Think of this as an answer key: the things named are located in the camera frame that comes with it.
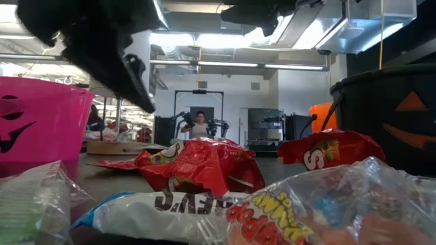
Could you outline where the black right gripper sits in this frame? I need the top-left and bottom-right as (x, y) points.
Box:
(221, 0), (297, 37)

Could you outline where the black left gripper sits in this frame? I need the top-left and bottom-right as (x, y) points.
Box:
(15, 0), (161, 114)

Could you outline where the large red Skittles packet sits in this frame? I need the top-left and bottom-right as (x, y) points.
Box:
(89, 158), (146, 172)

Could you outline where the black pumpkin bucket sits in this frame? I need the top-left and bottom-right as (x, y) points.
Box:
(328, 63), (436, 178)

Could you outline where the white shade table lamp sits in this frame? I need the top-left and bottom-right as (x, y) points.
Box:
(87, 29), (153, 156)

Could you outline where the person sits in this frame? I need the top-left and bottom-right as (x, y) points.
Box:
(87, 103), (105, 132)
(179, 110), (209, 140)

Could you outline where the black monitor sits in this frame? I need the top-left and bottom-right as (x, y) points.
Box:
(153, 115), (178, 146)

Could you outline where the grey door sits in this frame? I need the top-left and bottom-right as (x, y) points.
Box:
(189, 106), (215, 123)

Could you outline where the pink pumpkin bucket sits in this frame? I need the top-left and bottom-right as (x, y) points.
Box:
(0, 76), (95, 163)

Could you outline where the dark equipment rack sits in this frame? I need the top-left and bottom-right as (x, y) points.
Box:
(247, 108), (285, 152)

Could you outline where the orange pumpkin bucket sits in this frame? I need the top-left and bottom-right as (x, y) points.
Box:
(298, 101), (338, 140)

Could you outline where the black cabinet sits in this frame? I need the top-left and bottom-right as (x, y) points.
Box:
(285, 114), (311, 152)

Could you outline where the white blue chocolate bar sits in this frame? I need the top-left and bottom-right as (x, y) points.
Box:
(70, 189), (253, 244)

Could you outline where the clear green gummy packet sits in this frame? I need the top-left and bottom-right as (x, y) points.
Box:
(0, 160), (95, 245)

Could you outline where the clear orange gummy packet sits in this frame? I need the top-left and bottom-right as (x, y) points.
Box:
(221, 156), (436, 245)

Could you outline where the black background gantry frame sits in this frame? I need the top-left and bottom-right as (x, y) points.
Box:
(173, 89), (225, 137)

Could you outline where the round silver duct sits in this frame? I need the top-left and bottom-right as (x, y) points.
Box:
(158, 0), (170, 31)

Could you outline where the silver ventilation duct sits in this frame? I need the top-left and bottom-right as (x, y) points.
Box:
(275, 0), (417, 55)

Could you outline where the yellow hanging cord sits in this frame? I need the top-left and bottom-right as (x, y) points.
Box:
(378, 0), (386, 71)

